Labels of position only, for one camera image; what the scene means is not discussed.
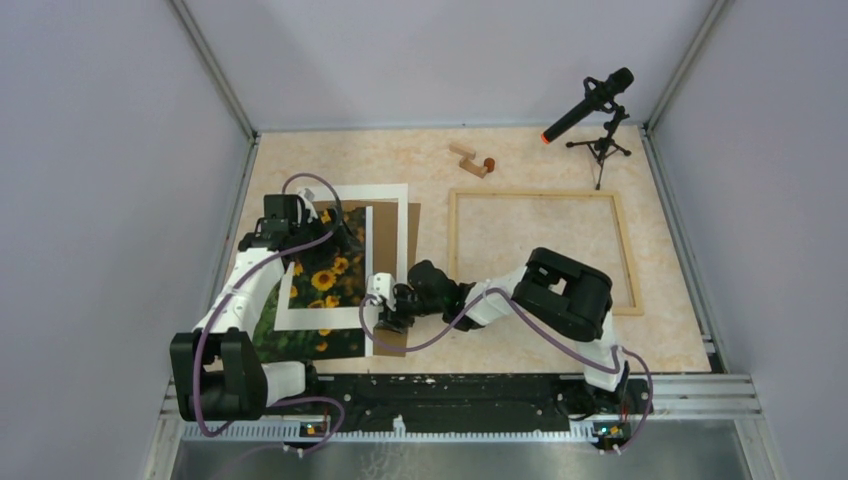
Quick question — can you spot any sunflower photo print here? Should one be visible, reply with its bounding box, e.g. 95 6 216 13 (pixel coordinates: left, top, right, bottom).
251 205 376 364

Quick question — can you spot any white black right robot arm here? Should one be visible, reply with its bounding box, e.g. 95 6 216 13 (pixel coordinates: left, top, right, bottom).
358 247 654 419

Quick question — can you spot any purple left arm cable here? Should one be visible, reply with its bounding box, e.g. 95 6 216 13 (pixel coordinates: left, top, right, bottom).
190 172 347 458

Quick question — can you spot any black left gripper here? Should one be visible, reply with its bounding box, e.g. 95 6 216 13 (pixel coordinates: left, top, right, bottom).
289 204 363 274

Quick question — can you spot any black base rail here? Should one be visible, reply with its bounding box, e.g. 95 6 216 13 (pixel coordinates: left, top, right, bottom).
256 372 654 435

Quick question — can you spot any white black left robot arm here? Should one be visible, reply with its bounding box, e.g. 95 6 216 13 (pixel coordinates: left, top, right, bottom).
169 193 354 423

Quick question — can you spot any black microphone tripod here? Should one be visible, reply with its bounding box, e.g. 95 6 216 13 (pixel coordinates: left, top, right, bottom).
565 105 632 190

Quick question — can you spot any brown cardboard backing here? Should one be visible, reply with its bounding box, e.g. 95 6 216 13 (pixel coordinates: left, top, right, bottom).
318 200 421 359

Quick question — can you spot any flat wooden block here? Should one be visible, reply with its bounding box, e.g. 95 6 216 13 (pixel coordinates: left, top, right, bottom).
448 142 476 160

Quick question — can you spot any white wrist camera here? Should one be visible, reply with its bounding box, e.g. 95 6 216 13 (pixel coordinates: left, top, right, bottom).
366 272 396 311
296 188 318 224

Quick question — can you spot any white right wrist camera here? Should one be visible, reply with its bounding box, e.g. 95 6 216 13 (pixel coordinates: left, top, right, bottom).
366 272 396 311

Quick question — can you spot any white mat board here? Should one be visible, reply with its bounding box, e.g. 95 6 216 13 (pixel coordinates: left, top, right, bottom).
276 184 409 330

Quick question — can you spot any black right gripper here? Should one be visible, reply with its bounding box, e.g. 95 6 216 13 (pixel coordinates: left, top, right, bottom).
375 284 445 334

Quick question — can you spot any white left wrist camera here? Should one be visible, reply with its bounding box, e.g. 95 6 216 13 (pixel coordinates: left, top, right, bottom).
296 188 318 224

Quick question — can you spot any black microphone orange tip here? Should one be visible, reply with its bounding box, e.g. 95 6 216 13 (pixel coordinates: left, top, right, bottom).
540 67 634 144

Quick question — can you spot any light wooden picture frame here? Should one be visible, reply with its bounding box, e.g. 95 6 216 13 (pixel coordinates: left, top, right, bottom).
448 187 645 317

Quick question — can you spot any upright wooden block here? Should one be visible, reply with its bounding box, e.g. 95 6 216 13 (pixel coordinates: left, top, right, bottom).
459 158 491 179

